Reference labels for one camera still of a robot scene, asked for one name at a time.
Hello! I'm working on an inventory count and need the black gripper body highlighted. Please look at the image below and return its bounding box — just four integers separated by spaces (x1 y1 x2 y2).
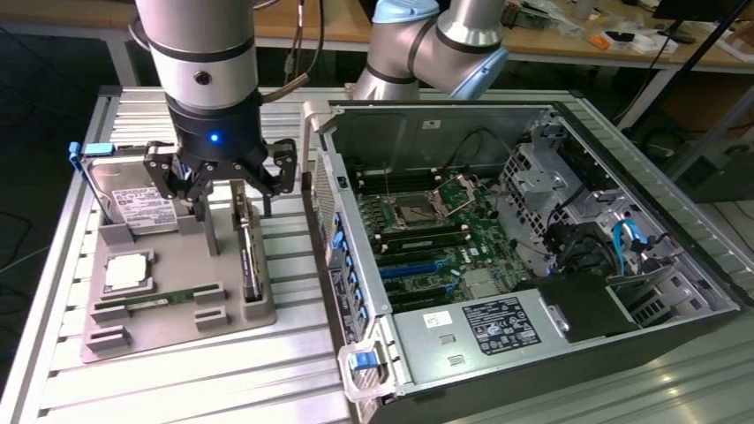
165 93 268 183

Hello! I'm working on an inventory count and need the green graphics card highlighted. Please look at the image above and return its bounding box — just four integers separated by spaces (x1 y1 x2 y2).
227 178 266 306

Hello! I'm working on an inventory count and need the hard disk with blue caddy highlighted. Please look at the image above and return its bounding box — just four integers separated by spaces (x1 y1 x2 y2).
66 140 199 238

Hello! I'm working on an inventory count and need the silver CPU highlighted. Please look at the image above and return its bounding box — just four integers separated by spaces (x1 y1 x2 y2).
105 254 153 292

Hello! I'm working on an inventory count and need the CPU socket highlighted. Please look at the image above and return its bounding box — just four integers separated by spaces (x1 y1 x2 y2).
392 193 444 231

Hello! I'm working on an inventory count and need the green RAM stick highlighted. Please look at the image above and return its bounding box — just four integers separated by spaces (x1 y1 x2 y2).
94 284 217 310
380 231 468 251

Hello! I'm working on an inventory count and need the metal socket cover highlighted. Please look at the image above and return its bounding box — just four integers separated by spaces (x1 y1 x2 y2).
432 174 480 208

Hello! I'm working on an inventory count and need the blue expansion slot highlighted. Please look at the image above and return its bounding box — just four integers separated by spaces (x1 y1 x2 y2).
378 260 449 280

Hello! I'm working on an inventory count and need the grey parts rack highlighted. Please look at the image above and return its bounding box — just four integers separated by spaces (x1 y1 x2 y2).
79 176 278 366

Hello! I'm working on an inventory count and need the metal disk bay cage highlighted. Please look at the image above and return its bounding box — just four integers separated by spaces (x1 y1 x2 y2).
500 140 590 248

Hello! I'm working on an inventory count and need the silver chipset heatsink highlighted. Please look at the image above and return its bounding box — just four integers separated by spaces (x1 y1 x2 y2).
462 269 502 301

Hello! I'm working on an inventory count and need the grey power supply unit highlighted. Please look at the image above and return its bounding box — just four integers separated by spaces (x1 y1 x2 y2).
392 289 570 385

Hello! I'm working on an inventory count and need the black fan shroud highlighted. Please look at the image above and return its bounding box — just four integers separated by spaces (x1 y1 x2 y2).
512 276 641 345

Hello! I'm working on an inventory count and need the orange white box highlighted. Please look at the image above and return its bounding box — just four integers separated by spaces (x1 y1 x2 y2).
586 28 680 57

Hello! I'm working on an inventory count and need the black equipment box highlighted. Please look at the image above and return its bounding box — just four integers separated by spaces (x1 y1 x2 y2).
675 140 754 204

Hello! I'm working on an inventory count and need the open black PC case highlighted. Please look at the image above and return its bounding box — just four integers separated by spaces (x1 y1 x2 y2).
300 99 754 424

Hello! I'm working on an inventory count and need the black monitor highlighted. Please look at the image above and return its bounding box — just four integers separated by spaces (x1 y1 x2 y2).
651 0 754 45

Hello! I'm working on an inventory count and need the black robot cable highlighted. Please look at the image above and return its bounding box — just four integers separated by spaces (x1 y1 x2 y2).
257 0 329 106

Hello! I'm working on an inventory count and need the wooden desk white frame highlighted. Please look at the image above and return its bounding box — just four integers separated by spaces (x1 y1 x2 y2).
504 0 754 129
0 0 377 87

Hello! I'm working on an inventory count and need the blue disk wire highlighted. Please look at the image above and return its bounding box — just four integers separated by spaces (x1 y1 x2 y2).
609 218 648 277

